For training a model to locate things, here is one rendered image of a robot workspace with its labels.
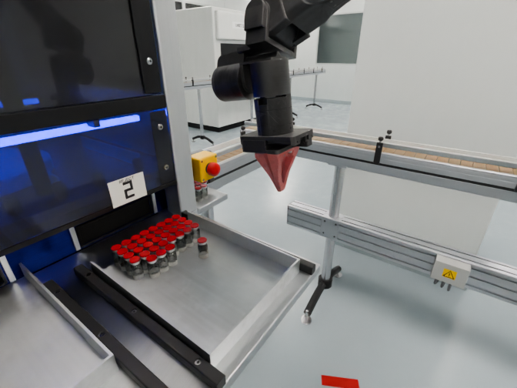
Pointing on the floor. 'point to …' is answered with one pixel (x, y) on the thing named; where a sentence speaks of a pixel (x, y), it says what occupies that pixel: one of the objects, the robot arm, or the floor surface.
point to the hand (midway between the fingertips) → (281, 185)
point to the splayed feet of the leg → (319, 293)
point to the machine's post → (174, 105)
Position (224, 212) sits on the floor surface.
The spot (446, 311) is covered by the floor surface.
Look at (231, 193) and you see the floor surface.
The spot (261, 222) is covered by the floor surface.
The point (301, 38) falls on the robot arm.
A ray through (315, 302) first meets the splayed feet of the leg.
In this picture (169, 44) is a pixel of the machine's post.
